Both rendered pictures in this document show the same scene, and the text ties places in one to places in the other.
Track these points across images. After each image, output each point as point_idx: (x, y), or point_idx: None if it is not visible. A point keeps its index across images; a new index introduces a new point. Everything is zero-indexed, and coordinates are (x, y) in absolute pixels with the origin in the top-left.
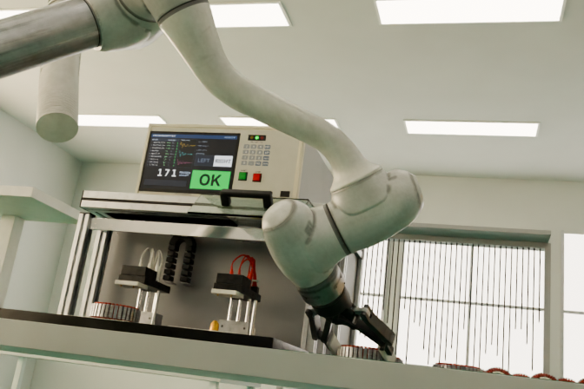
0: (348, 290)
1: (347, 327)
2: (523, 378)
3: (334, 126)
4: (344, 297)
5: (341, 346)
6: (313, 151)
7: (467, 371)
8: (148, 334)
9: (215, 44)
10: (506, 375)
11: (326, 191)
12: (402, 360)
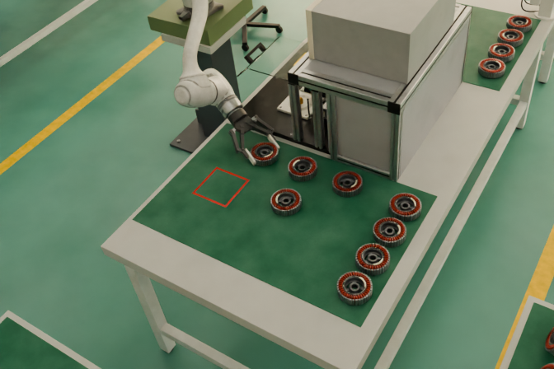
0: (366, 126)
1: (376, 149)
2: (163, 182)
3: (184, 50)
4: (229, 120)
5: (266, 142)
6: (335, 21)
7: (177, 168)
8: (255, 90)
9: None
10: (167, 178)
11: (388, 47)
12: (294, 175)
